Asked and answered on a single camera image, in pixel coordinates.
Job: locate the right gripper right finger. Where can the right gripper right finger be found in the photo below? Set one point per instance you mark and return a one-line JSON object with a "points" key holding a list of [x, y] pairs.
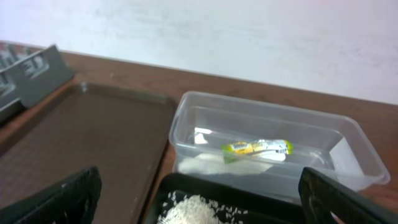
{"points": [[323, 199]]}

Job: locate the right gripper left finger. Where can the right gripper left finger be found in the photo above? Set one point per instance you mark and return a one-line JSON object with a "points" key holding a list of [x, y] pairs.
{"points": [[71, 200]]}

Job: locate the green snack wrapper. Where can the green snack wrapper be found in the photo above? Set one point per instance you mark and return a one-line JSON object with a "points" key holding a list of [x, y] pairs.
{"points": [[273, 149]]}

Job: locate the white napkin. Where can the white napkin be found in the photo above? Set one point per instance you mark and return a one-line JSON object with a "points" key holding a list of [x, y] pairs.
{"points": [[210, 164]]}

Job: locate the clear plastic waste bin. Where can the clear plastic waste bin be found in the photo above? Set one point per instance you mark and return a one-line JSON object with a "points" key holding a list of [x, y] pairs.
{"points": [[332, 144]]}

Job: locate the black waste tray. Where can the black waste tray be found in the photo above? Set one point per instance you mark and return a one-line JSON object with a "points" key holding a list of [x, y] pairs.
{"points": [[234, 205]]}

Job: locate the grey plastic dishwasher rack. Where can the grey plastic dishwasher rack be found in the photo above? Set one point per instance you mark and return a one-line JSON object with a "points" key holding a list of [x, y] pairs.
{"points": [[28, 77]]}

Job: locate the dark brown serving tray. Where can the dark brown serving tray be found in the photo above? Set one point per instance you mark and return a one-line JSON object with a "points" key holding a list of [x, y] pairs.
{"points": [[121, 132]]}

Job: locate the spilled rice food scraps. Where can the spilled rice food scraps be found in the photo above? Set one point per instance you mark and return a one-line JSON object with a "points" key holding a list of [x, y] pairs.
{"points": [[182, 208]]}

